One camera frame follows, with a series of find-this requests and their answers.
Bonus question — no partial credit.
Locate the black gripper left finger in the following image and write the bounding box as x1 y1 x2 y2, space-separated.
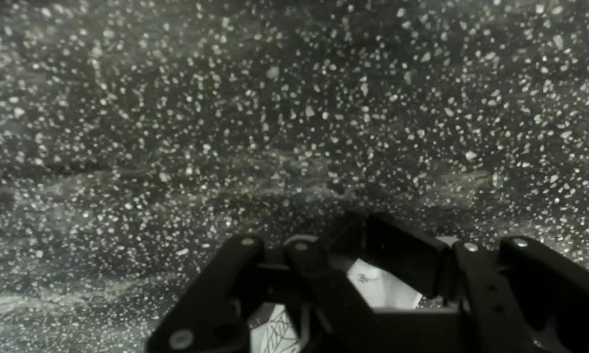
145 212 400 353

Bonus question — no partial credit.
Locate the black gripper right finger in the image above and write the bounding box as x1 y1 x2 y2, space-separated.
369 212 589 353

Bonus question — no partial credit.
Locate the wide white paper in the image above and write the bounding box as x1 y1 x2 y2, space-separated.
247 256 444 353

